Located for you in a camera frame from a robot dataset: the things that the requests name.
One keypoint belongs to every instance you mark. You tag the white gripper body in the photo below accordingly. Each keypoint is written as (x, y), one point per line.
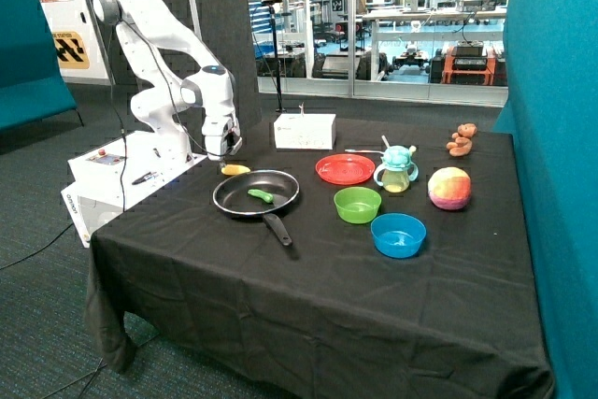
(222, 136)

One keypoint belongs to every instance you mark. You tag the green toy cucumber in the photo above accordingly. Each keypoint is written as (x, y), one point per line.
(267, 197)

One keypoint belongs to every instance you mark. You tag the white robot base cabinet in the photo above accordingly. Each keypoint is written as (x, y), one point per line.
(115, 177)

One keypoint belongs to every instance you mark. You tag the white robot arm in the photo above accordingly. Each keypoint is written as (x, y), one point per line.
(183, 73)

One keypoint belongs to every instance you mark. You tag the black frying pan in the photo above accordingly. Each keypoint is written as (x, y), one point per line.
(231, 197)

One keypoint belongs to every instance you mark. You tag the white cardboard box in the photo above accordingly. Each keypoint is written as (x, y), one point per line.
(305, 131)

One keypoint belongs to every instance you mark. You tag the red plastic plate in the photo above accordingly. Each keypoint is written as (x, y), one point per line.
(345, 169)

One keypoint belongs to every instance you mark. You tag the white plastic spoon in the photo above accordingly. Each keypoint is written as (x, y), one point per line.
(354, 151)

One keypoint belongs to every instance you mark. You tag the black tablecloth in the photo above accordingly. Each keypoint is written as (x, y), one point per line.
(331, 317)

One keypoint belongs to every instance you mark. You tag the green plastic bowl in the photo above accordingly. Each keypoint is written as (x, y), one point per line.
(357, 205)

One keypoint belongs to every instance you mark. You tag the black tripod stand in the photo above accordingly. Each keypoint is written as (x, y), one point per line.
(270, 5)

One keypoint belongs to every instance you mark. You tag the yellow black warning sign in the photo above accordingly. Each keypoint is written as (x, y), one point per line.
(71, 51)

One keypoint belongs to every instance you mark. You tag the teal yellow sippy cup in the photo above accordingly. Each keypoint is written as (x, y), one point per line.
(397, 170)

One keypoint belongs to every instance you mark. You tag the blue plastic bowl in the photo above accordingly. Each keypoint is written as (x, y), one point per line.
(398, 235)

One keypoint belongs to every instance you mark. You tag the teal sofa bench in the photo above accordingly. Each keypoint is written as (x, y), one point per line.
(32, 87)

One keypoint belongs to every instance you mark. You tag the multicolour soft ball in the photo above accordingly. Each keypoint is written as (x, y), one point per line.
(449, 188)

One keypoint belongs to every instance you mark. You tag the brown teddy bear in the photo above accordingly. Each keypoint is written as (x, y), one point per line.
(461, 143)

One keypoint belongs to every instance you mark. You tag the orange black wheeled robot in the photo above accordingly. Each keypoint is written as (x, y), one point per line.
(469, 63)

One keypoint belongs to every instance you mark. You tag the teal partition panel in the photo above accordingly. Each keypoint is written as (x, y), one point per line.
(551, 112)

